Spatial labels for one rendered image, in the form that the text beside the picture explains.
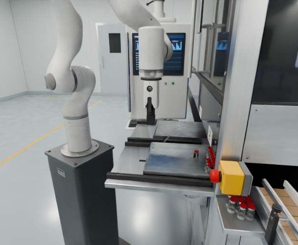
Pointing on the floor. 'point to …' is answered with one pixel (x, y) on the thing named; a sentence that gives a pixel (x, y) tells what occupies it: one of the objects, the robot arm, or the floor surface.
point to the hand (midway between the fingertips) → (151, 119)
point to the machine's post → (237, 96)
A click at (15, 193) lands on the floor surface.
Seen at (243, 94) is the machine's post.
